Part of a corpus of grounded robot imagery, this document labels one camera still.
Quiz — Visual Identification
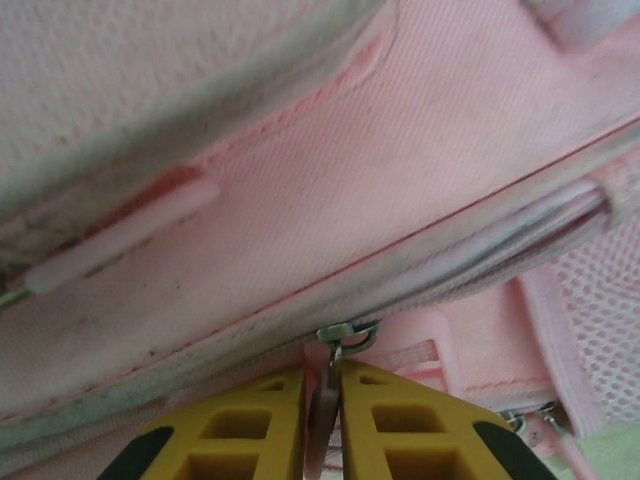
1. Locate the pink backpack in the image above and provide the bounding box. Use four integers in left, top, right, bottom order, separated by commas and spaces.
0, 0, 640, 480

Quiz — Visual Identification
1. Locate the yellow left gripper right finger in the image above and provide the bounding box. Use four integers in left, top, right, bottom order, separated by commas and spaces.
338, 359, 557, 480

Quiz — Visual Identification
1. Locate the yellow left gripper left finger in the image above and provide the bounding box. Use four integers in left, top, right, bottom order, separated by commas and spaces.
97, 366, 307, 480

